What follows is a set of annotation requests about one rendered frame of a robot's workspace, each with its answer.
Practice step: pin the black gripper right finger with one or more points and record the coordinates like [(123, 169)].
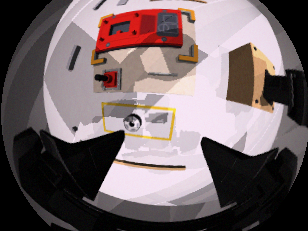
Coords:
[(231, 169)]

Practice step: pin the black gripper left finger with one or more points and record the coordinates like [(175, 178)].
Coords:
[(87, 162)]

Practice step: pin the black and grey wheel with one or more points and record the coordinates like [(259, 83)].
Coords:
[(129, 125)]

